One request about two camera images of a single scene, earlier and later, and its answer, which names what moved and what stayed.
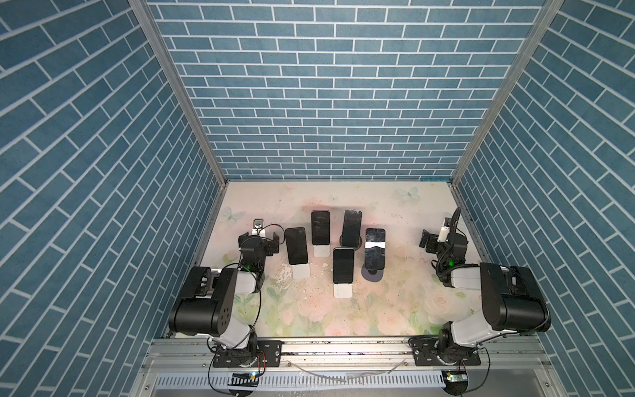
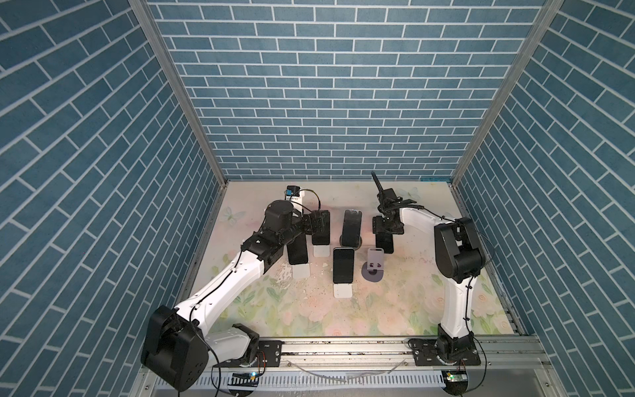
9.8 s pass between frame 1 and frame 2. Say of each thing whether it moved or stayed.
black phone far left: stayed
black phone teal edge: stayed
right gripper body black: moved
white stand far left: stayed
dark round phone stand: stayed
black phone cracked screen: moved
